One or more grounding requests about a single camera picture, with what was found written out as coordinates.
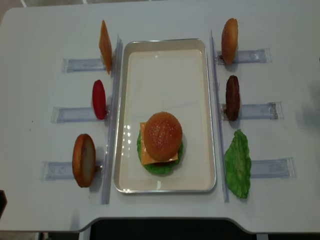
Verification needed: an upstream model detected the sesame top bun being placed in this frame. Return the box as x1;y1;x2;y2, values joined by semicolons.
143;111;183;162

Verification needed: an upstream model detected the cheese slice on burger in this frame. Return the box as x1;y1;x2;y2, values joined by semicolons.
137;122;178;165

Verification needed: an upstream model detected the lettuce leaf on burger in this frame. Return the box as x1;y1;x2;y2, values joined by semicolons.
143;142;184;175

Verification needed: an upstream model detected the red tomato slice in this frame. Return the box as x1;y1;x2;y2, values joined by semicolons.
92;79;107;120

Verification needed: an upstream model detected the spare brown meat patty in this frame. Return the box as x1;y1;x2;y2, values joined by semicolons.
225;75;240;121

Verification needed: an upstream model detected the clear holder under cheese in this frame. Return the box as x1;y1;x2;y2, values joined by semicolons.
61;58;106;73

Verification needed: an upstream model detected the spare green lettuce leaf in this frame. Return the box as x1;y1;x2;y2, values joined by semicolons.
224;129;252;199

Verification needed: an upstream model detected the spare standing cheese slice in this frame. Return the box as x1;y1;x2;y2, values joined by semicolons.
99;20;113;74

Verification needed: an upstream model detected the clear holder under tomato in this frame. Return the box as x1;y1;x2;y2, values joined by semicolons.
51;107;108;124

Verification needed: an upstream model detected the clear holder under lettuce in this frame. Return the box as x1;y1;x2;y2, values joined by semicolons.
250;157;296;179

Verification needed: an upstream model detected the white rectangular metal tray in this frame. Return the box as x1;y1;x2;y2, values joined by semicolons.
113;38;217;194

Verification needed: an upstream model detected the spare bun slice left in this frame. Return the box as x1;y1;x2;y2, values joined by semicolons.
72;133;96;188

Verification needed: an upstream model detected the spare sesame top bun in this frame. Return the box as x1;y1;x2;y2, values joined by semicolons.
221;18;238;65

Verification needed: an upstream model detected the clear holder under patty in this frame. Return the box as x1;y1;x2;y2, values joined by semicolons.
237;102;284;120

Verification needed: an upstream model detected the clear holder under buns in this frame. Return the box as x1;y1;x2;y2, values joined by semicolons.
215;48;272;65

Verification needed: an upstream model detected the clear holder under left bun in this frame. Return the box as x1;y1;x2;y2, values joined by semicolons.
40;160;104;181

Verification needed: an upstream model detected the brown object at edge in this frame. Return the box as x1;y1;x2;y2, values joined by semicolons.
0;190;8;218

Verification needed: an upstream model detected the clear left long rail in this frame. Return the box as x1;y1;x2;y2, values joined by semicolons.
101;35;123;205

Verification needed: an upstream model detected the clear long rail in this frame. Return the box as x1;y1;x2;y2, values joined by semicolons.
101;35;123;205
209;30;230;203

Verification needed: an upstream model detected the clear right long rail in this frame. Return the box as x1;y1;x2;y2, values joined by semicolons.
209;30;230;203

